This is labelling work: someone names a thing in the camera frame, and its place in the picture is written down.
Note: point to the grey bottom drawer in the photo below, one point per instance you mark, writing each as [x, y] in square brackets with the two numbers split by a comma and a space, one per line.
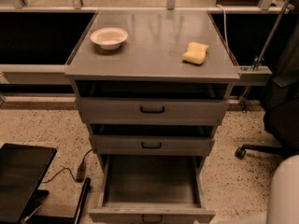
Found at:
[151, 190]

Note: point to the grey drawer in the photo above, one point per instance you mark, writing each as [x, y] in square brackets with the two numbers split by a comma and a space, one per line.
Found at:
[151, 190]
[132, 139]
[150, 102]

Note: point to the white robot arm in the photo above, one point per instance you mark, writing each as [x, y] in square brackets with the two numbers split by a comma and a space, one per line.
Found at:
[283, 202]

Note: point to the grey drawer cabinet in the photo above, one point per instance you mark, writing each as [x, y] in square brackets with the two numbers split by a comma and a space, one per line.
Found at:
[157, 39]

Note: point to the grey top drawer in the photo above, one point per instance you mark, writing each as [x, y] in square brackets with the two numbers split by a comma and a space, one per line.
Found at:
[150, 102]

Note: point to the grey middle drawer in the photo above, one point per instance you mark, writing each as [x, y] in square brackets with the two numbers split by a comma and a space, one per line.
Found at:
[132, 139]

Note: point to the yellow sponge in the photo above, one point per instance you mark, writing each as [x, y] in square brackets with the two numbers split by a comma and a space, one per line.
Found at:
[196, 53]

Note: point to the white bowl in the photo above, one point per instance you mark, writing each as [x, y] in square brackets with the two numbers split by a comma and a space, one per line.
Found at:
[109, 38]

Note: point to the black tube on floor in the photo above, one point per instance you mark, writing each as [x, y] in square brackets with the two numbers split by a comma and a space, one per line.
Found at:
[82, 199]

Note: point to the black office chair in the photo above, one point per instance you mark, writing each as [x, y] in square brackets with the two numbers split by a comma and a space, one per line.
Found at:
[281, 97]

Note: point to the black monitor screen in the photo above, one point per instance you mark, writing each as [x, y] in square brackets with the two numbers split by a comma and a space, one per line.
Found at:
[22, 168]

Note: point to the black power adapter with cable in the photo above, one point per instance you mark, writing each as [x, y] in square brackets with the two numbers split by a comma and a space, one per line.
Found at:
[80, 174]

